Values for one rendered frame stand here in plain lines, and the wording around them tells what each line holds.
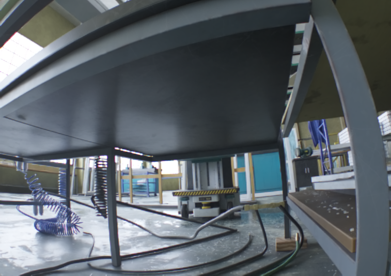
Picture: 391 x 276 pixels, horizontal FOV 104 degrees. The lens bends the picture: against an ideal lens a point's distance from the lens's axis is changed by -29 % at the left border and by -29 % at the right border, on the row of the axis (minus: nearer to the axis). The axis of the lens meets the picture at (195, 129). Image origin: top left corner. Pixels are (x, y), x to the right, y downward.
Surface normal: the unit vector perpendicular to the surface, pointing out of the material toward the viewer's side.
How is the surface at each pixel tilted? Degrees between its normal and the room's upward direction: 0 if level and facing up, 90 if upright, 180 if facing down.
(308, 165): 90
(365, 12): 180
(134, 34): 90
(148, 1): 90
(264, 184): 90
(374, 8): 180
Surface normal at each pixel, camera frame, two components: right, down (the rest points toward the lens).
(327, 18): -0.32, -0.22
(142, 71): 0.06, 0.97
